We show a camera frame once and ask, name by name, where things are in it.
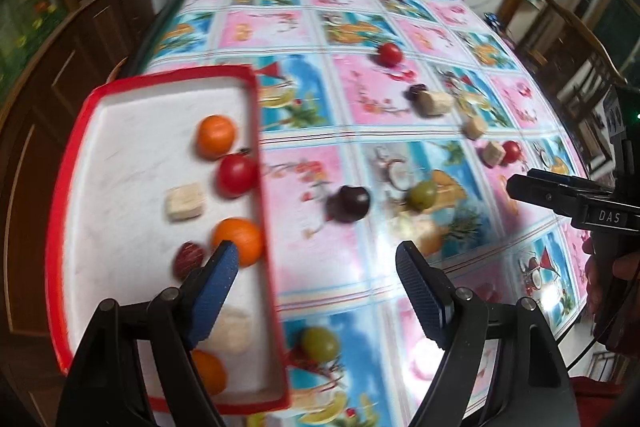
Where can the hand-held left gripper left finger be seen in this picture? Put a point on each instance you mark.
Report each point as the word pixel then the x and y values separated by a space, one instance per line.
pixel 215 292

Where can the orange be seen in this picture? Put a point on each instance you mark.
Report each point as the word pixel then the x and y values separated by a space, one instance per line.
pixel 239 241
pixel 216 137
pixel 209 372

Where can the printed fruit tablecloth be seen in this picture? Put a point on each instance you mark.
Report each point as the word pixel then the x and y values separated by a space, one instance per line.
pixel 325 257

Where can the floral wall poster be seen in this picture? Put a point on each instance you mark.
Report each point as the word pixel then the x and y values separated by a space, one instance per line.
pixel 25 7

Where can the person's right hand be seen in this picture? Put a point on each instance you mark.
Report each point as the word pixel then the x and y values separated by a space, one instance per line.
pixel 590 279

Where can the red tray with white inside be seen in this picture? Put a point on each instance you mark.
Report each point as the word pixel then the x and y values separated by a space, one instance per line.
pixel 125 157

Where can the wooden chair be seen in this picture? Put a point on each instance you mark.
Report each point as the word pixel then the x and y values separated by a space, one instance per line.
pixel 575 57

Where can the wooden cabinet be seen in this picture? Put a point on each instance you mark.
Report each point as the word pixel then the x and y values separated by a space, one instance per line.
pixel 60 82

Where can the sugarcane piece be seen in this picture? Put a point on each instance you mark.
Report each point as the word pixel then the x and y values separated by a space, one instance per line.
pixel 437 103
pixel 185 202
pixel 492 153
pixel 234 329
pixel 475 127

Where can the red garment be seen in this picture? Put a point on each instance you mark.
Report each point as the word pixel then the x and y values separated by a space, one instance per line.
pixel 607 402

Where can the green grape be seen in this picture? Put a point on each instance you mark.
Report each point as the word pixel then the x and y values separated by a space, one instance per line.
pixel 424 194
pixel 320 342

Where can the red date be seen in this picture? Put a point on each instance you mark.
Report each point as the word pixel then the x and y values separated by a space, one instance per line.
pixel 189 259

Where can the small red tomato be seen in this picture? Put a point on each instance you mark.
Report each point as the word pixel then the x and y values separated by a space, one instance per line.
pixel 390 54
pixel 512 152

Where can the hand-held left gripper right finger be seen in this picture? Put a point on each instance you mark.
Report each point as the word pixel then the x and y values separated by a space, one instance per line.
pixel 422 292

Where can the large red tomato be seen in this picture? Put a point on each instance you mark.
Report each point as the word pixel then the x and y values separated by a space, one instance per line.
pixel 237 174

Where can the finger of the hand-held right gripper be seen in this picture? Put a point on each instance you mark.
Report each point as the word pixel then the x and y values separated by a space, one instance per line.
pixel 540 197
pixel 565 179

